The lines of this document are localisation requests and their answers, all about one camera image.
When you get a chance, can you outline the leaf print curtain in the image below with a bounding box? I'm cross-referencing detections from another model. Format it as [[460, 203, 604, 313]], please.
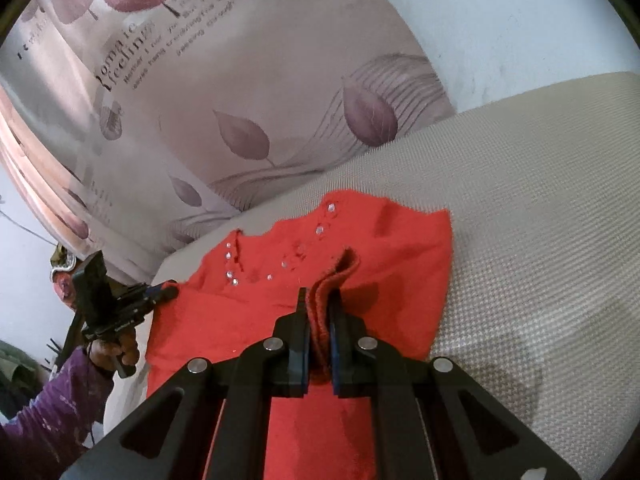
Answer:
[[0, 0, 457, 281]]

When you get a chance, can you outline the green cloth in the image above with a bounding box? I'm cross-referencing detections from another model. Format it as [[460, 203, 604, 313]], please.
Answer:
[[0, 340, 38, 417]]

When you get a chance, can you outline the red knitted top with rhinestones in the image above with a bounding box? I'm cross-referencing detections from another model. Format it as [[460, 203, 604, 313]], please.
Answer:
[[146, 189, 454, 480]]

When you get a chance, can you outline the person's left hand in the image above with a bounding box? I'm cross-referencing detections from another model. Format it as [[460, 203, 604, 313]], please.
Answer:
[[88, 330, 141, 377]]

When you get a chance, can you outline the thin wall cable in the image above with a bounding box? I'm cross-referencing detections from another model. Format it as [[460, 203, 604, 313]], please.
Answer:
[[0, 209, 57, 247]]

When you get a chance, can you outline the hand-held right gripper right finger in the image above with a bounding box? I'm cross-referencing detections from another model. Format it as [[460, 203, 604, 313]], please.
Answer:
[[327, 292, 583, 480]]

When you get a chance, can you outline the person's left forearm purple sleeve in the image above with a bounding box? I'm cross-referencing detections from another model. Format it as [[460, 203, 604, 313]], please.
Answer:
[[0, 347, 117, 467]]

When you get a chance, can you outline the beige woven bed mattress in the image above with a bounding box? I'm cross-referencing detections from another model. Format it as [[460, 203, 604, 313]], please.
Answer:
[[102, 72, 640, 480]]

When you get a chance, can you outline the pink and yellow ornament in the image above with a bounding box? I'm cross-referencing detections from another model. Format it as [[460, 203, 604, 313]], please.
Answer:
[[49, 241, 80, 307]]

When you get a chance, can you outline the dark wooden furniture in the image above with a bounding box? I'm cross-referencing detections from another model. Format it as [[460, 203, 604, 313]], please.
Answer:
[[62, 307, 91, 363]]

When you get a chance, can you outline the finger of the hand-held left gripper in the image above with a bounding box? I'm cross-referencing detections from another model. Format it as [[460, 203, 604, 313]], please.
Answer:
[[142, 281, 179, 309]]

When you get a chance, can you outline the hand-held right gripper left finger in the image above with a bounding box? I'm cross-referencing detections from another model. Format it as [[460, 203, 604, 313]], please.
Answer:
[[60, 287, 312, 480]]

